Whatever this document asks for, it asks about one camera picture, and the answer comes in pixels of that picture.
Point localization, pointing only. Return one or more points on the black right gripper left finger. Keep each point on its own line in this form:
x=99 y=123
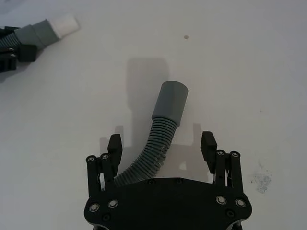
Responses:
x=115 y=153

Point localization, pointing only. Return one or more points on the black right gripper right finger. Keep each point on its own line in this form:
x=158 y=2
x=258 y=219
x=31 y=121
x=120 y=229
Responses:
x=208 y=146

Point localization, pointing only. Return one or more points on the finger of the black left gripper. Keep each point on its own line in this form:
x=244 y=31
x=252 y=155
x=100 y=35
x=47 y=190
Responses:
x=6 y=30
x=27 y=52

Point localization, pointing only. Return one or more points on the white plastic tube connector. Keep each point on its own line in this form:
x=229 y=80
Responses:
x=66 y=25

